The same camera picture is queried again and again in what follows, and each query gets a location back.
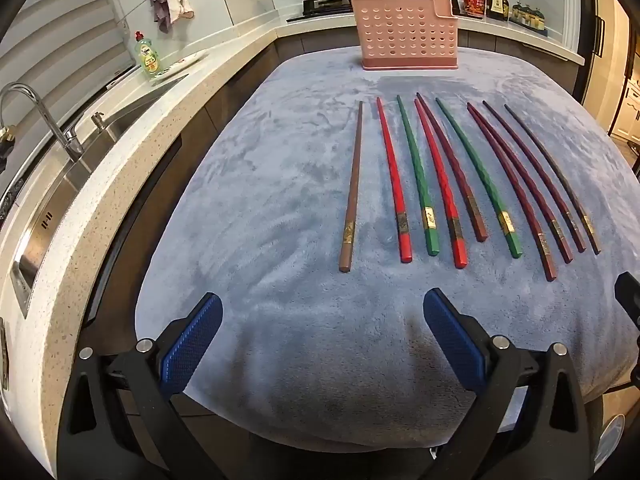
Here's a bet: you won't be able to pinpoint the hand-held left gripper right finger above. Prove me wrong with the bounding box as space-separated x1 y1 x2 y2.
415 287 593 480

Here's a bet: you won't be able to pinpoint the cream cabinet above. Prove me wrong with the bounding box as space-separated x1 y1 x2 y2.
612 75 640 141

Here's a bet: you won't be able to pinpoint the grey-blue fleece blanket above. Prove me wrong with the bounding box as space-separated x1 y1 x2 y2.
134 46 640 448

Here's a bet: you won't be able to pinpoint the white speckled kitchen counter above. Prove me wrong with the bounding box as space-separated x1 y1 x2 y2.
0 7 586 461

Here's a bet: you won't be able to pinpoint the tall cabinet door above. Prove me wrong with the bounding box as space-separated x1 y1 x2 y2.
575 0 632 136

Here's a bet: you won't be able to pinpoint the stainless steel sink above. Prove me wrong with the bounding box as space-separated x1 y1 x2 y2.
0 95 151 318

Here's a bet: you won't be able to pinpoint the dark maroon chopstick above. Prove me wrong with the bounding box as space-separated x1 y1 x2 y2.
482 100 587 254

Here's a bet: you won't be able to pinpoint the purple hanging cloth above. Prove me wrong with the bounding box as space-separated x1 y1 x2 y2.
142 0 171 35

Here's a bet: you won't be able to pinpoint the window blinds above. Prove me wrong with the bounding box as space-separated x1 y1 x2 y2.
0 0 138 186

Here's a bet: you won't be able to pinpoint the green chopstick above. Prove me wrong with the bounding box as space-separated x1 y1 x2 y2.
435 97 524 260
395 94 441 257

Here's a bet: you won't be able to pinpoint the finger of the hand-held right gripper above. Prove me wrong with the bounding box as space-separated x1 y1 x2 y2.
615 270 640 333

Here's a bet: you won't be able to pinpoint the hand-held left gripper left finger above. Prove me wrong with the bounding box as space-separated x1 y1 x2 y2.
57 292 226 480

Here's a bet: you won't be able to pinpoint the dark brown chopstick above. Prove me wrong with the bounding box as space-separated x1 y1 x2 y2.
504 104 602 256

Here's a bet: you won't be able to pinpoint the chrome kitchen faucet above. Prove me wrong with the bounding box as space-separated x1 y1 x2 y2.
0 82 86 163

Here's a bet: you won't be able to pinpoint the dark red chopstick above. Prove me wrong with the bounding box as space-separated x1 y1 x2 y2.
416 92 489 243

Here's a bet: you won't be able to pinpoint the black gas stove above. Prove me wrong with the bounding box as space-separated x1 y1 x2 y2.
286 0 463 23

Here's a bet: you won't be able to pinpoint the pink perforated utensil holder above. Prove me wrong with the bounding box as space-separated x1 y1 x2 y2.
350 0 461 72

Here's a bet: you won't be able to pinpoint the green dish soap bottle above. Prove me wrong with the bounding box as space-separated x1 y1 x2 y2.
134 30 163 81

